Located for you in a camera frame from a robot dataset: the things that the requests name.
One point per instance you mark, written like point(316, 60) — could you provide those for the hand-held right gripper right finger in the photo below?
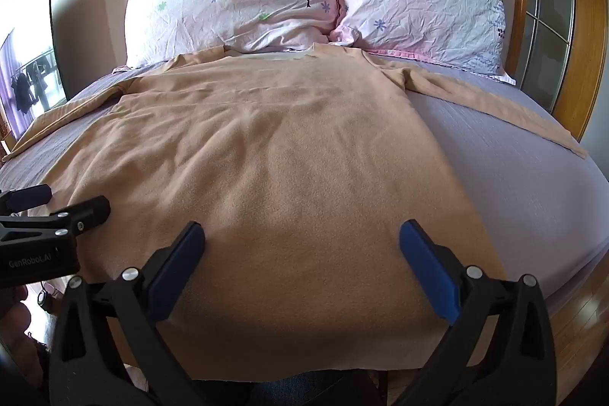
point(428, 269)

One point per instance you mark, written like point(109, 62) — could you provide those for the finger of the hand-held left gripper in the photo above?
point(33, 195)
point(93, 211)

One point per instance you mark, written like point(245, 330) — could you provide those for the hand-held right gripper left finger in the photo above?
point(175, 275)

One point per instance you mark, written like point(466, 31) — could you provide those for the tan long-sleeve shirt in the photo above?
point(285, 149)

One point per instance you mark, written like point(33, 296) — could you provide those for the person's left hand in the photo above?
point(16, 330)

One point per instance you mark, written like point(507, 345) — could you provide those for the glass balcony window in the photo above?
point(28, 82)

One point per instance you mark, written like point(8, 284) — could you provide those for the bed with purple sheet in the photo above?
point(504, 154)

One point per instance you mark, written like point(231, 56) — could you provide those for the person's jeans leg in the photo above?
point(309, 389)

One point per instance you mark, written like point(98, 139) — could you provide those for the wooden glass panel door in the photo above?
point(547, 6)

